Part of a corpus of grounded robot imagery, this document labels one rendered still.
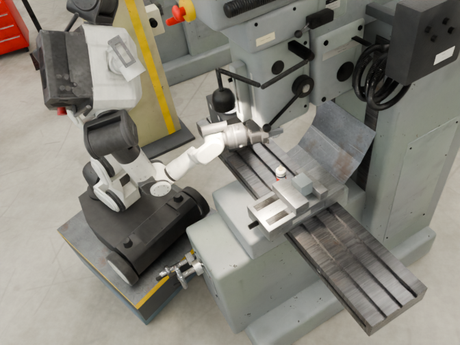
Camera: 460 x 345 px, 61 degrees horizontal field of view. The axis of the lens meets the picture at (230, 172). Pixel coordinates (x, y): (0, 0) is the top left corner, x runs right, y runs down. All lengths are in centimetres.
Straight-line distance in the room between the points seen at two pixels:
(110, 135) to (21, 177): 257
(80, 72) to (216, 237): 90
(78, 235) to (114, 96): 136
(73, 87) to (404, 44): 93
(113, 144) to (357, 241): 90
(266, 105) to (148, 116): 214
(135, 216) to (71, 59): 113
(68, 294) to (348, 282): 192
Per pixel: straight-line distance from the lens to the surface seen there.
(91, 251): 239
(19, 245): 327
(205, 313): 243
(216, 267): 167
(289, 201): 143
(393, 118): 154
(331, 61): 131
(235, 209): 167
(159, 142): 343
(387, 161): 168
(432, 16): 112
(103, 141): 128
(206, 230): 178
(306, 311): 217
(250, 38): 108
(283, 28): 113
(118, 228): 218
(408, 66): 115
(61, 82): 127
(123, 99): 130
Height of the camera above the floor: 218
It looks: 46 degrees down
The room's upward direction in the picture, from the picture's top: 12 degrees counter-clockwise
